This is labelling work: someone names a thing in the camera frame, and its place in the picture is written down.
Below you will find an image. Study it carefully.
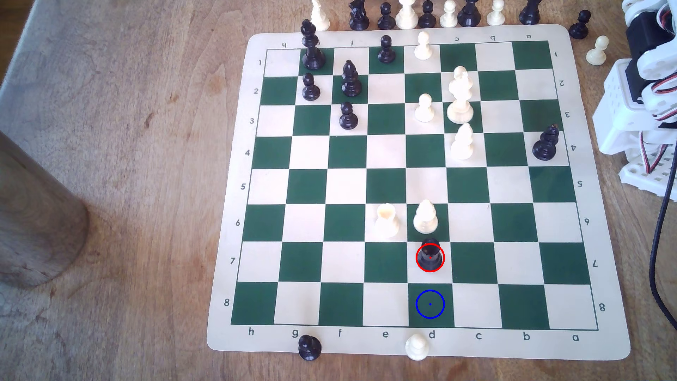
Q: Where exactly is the black chess rook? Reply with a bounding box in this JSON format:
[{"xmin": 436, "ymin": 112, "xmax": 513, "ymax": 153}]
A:
[{"xmin": 416, "ymin": 238, "xmax": 444, "ymax": 273}]

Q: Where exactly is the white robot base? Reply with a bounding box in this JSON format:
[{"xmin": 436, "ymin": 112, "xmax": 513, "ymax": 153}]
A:
[{"xmin": 618, "ymin": 143, "xmax": 677, "ymax": 203}]

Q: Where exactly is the green white chess mat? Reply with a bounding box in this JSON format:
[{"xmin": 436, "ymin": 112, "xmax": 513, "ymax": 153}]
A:
[{"xmin": 206, "ymin": 24, "xmax": 631, "ymax": 362}]

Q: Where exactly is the white chess rook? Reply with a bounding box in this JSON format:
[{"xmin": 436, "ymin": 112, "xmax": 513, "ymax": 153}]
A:
[{"xmin": 374, "ymin": 203, "xmax": 401, "ymax": 239}]

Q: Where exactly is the black chess pawn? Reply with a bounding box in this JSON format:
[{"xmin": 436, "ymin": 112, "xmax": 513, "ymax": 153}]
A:
[
  {"xmin": 377, "ymin": 2, "xmax": 396, "ymax": 30},
  {"xmin": 377, "ymin": 35, "xmax": 397, "ymax": 64},
  {"xmin": 569, "ymin": 10, "xmax": 591, "ymax": 39},
  {"xmin": 338, "ymin": 101, "xmax": 359, "ymax": 130},
  {"xmin": 301, "ymin": 72, "xmax": 321, "ymax": 102},
  {"xmin": 418, "ymin": 1, "xmax": 438, "ymax": 29},
  {"xmin": 298, "ymin": 334, "xmax": 322, "ymax": 362}
]

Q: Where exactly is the black chess bishop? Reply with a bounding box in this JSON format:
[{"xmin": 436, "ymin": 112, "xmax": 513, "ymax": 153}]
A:
[
  {"xmin": 341, "ymin": 60, "xmax": 363, "ymax": 97},
  {"xmin": 531, "ymin": 124, "xmax": 560, "ymax": 162}
]

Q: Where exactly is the white chess bishop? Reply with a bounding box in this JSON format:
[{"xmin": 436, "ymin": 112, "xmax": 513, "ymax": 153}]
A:
[
  {"xmin": 450, "ymin": 123, "xmax": 475, "ymax": 161},
  {"xmin": 309, "ymin": 0, "xmax": 331, "ymax": 31}
]

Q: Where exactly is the black chess king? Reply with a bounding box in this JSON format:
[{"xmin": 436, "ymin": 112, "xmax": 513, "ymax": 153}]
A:
[{"xmin": 299, "ymin": 19, "xmax": 327, "ymax": 71}]

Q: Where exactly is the black chess knight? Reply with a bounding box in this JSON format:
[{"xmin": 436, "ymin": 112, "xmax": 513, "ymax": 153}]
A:
[{"xmin": 348, "ymin": 0, "xmax": 370, "ymax": 31}]

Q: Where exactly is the white tall chess piece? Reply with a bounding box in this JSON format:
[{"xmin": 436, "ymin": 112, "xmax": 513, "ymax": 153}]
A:
[{"xmin": 396, "ymin": 0, "xmax": 419, "ymax": 30}]

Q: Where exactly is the black tall chess piece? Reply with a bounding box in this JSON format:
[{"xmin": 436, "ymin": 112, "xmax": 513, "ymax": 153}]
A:
[
  {"xmin": 457, "ymin": 0, "xmax": 481, "ymax": 28},
  {"xmin": 519, "ymin": 0, "xmax": 542, "ymax": 25}
]

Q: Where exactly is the black power cable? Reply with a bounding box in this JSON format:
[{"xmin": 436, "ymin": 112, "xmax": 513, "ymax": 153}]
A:
[{"xmin": 649, "ymin": 151, "xmax": 677, "ymax": 321}]

